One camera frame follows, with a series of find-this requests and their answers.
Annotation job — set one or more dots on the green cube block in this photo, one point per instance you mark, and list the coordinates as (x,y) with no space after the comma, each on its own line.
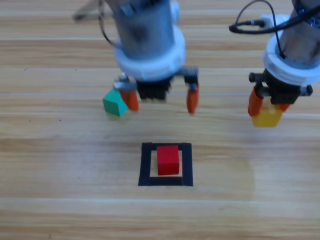
(112,105)

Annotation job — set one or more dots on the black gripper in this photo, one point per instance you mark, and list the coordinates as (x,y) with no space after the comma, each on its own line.
(153,91)
(282,92)

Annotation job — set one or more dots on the yellow cube block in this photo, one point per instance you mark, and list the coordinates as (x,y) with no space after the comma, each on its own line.
(267,118)

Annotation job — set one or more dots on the black tape square outline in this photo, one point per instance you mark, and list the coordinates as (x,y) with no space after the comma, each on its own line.
(146,162)

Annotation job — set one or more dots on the red cube block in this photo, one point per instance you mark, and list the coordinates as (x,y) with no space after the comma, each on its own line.
(167,160)

